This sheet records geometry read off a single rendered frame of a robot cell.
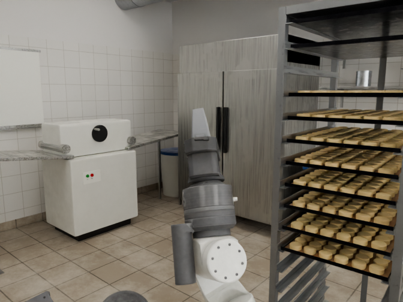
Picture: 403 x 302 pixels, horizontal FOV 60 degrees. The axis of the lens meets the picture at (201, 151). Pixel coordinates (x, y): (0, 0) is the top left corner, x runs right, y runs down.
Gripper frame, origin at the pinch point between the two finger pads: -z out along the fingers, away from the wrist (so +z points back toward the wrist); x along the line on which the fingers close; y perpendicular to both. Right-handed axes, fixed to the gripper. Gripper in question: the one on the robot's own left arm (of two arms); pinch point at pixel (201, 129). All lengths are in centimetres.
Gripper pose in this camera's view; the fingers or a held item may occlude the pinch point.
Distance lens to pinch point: 64.2
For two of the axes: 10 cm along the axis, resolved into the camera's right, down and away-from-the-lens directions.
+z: 1.0, 9.7, -2.3
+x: -1.1, -2.2, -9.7
